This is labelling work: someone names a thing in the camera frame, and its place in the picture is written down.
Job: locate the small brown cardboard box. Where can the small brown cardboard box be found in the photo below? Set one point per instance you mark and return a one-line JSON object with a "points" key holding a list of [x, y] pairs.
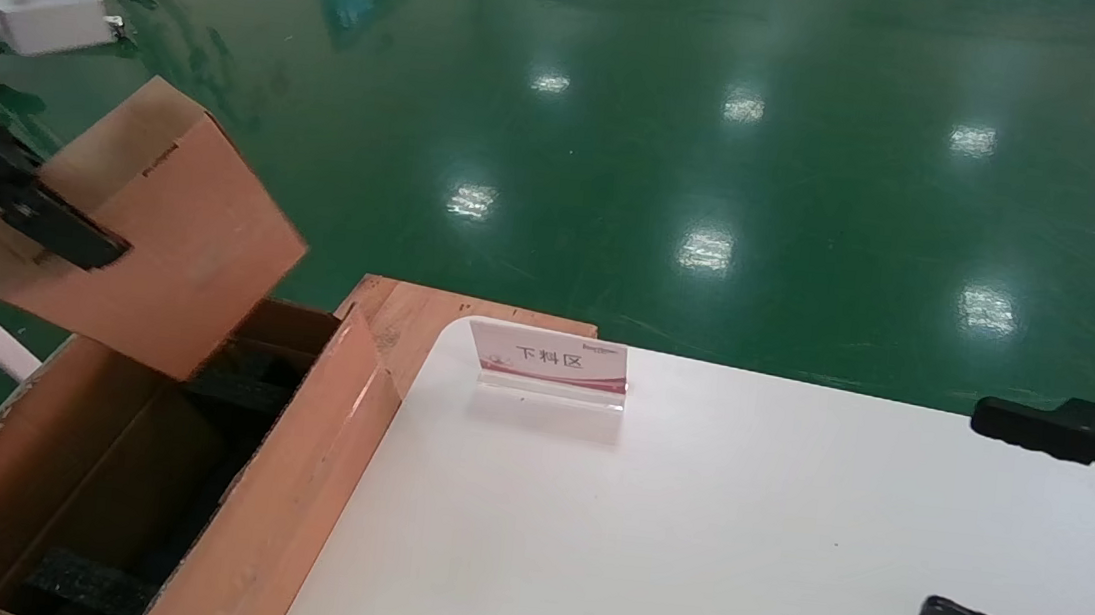
{"points": [[173, 231]]}

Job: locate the large open cardboard box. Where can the large open cardboard box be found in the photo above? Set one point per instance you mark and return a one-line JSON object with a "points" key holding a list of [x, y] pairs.
{"points": [[289, 484]]}

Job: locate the black foam pad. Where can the black foam pad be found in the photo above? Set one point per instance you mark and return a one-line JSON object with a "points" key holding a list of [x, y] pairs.
{"points": [[245, 374], [94, 585]]}

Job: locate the acrylic sign with red stripe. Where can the acrylic sign with red stripe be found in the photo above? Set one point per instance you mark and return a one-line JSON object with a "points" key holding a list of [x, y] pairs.
{"points": [[548, 358]]}

